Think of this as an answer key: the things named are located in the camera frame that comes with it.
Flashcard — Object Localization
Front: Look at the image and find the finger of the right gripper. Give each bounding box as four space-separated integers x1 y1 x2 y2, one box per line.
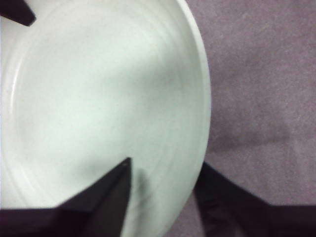
0 0 37 27

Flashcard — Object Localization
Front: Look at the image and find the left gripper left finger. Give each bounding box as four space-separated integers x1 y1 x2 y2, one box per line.
0 157 132 237

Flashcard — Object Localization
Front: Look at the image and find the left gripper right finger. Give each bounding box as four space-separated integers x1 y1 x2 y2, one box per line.
195 161 316 237

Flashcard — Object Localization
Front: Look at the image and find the pale green plate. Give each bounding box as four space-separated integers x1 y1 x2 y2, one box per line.
0 0 212 237

